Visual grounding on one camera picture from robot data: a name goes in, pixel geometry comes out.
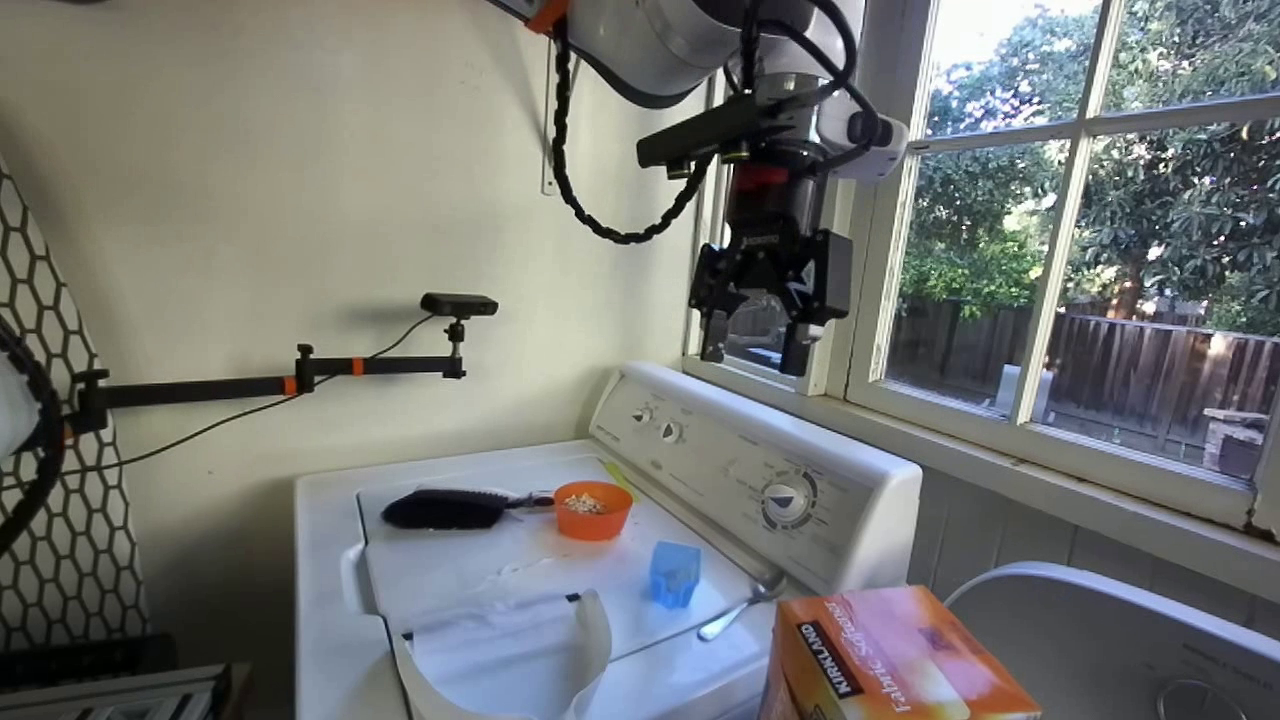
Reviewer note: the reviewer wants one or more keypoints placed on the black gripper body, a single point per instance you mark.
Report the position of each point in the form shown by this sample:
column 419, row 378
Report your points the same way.
column 774, row 243

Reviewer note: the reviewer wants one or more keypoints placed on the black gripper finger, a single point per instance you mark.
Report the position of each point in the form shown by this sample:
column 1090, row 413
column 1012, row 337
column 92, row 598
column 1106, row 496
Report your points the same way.
column 711, row 285
column 834, row 275

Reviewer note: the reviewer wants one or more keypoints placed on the white temperature knob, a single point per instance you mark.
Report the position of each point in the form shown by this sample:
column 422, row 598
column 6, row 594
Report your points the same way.
column 643, row 417

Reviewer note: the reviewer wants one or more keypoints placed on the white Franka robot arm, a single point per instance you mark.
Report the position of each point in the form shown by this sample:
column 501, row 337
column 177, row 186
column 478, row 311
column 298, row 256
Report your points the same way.
column 666, row 40

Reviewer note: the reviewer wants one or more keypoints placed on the white load size knob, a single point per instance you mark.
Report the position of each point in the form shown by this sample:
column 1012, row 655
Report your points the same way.
column 668, row 432

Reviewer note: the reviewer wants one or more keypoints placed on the large white timer knob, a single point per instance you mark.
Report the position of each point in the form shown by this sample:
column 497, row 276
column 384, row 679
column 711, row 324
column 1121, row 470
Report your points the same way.
column 786, row 501

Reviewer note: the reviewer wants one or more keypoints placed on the orange plastic bowl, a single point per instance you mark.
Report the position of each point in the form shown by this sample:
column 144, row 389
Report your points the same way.
column 595, row 513

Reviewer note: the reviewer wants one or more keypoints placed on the blue plastic cup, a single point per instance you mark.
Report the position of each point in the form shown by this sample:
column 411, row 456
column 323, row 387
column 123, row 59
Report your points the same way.
column 673, row 579

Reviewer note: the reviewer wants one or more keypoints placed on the brown wooden fence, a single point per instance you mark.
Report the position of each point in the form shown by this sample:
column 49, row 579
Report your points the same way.
column 1144, row 366

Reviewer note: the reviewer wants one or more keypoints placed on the metal spoon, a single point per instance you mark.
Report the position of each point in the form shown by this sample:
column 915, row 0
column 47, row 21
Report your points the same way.
column 730, row 617

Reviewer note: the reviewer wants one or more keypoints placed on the black brush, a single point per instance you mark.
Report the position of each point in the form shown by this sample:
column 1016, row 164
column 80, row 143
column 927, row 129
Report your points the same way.
column 442, row 509

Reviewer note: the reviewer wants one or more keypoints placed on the white washer lid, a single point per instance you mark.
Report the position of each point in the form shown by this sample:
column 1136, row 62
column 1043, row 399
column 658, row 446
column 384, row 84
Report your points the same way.
column 494, row 567

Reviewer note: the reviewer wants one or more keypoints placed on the orange cardboard box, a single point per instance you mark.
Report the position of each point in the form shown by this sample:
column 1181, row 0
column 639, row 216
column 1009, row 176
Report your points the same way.
column 892, row 663

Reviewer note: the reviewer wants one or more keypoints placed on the white Amana washing machine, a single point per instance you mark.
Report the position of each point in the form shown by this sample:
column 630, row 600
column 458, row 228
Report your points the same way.
column 400, row 624

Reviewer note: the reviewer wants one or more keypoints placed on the honeycomb patterned board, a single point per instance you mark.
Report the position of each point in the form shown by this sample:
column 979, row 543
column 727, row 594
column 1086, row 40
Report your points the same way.
column 92, row 532

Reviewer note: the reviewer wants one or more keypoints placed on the grey slatted rack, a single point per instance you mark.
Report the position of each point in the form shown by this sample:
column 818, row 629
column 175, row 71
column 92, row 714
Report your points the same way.
column 106, row 685

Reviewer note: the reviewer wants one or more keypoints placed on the white window frame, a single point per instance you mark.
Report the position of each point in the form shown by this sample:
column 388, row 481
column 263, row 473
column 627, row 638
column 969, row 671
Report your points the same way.
column 874, row 305

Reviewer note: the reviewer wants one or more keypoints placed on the metal shelf bracket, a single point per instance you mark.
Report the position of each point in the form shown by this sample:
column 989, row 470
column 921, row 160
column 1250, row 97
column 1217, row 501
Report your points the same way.
column 550, row 176

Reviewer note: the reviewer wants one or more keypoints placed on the black external camera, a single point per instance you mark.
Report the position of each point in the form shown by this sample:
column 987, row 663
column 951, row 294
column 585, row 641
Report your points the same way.
column 463, row 305

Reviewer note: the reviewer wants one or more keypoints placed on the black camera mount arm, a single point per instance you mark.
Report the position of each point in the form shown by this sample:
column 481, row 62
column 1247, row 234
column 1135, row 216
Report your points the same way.
column 225, row 387

